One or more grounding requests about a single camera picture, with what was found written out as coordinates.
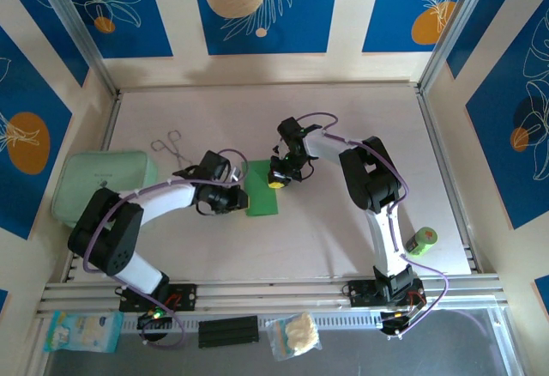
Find green paper sheet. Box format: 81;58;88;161
242;159;281;218

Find metal scissors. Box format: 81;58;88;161
149;130;193;167

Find black ribbed block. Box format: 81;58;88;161
197;315;261;349

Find mint green zip pouch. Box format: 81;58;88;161
51;149;158;229

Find clear bag with pale contents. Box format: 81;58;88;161
265;311;323;362

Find green cylindrical battery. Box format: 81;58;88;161
405;226;438;259

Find wet wipes packet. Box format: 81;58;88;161
44;310;125;355

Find aluminium mounting rail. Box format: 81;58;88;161
36;273;510;319

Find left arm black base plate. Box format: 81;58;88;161
118;283;198;312

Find aluminium side rail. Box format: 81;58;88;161
415;86;484;275
63;90;125;283

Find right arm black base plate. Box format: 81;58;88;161
345;280;425;308

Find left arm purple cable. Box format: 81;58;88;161
82;148;245;348

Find white slotted cable duct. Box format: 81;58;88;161
122;312;383;334

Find aluminium frame post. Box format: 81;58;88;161
418;0;528;94
32;0;120;96

